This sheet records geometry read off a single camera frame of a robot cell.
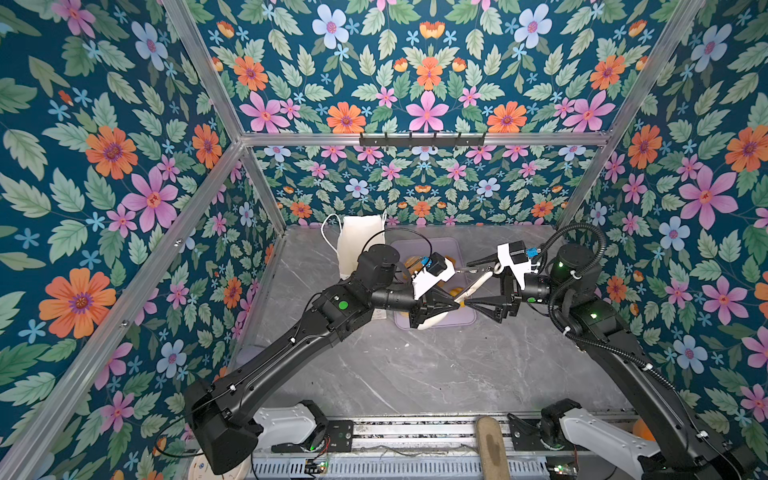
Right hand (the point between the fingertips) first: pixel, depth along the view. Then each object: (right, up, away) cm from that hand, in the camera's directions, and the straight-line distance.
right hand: (471, 280), depth 60 cm
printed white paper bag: (-30, +11, +34) cm, 46 cm away
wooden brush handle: (+7, -42, +9) cm, 44 cm away
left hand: (-3, -4, -3) cm, 5 cm away
